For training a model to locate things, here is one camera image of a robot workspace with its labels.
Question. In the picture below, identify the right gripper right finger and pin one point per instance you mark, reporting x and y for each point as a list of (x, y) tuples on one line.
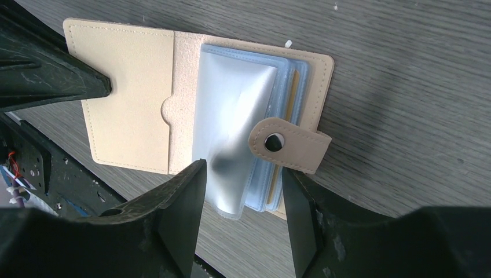
[(333, 237)]

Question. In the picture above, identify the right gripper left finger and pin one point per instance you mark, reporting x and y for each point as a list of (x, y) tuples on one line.
[(153, 235)]

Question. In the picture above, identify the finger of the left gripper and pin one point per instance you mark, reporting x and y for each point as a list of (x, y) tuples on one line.
[(36, 67)]

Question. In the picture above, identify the beige leather card holder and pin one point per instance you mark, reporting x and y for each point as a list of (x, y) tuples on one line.
[(248, 109)]

